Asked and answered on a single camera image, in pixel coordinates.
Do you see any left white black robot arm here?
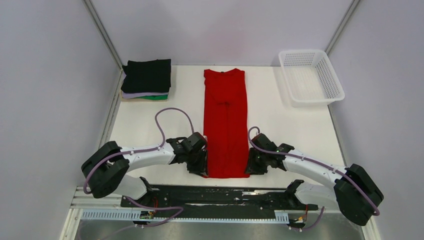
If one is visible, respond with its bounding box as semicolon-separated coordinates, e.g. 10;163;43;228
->
81;132;208;207

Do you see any white plastic basket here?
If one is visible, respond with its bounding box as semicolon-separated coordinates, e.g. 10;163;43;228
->
278;49;345;108

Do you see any folded lavender t shirt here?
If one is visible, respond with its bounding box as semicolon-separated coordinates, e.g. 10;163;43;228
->
120;90;169;99

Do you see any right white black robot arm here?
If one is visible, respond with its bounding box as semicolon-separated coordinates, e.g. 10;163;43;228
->
245;133;384;226

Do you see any red t shirt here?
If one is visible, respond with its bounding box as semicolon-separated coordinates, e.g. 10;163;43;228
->
203;68;250;179

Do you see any folded black t shirt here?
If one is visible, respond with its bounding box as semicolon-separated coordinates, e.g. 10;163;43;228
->
121;59;172;94

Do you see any folded green t shirt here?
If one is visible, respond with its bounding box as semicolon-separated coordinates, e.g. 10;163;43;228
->
138;94;168;101

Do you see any white slotted cable duct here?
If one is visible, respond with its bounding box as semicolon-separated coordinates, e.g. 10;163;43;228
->
80;209;290;224

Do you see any aluminium frame rail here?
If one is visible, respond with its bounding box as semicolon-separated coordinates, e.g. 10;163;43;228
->
70;186;373;215

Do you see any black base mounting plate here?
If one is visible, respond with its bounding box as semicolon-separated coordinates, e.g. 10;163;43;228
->
137;184;319;219

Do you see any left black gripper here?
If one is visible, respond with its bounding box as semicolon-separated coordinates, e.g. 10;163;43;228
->
185;148;210;177

